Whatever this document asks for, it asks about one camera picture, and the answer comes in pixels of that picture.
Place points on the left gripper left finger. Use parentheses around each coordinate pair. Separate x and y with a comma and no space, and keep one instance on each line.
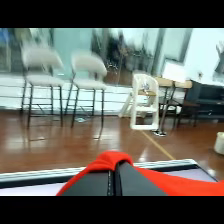
(95,185)

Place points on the red garment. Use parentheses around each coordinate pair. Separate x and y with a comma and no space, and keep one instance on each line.
(110,158)

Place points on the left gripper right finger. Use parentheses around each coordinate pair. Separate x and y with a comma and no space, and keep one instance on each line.
(136,185)

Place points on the beige chair with black legs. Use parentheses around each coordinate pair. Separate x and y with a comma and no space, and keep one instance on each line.
(41,79)
(89,83)

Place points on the wooden table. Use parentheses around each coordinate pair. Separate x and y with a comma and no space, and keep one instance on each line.
(173,82)

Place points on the silver frame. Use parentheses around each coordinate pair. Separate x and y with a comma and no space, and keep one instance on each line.
(40,174)

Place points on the white high chair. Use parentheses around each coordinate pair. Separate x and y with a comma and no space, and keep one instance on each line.
(144,110)

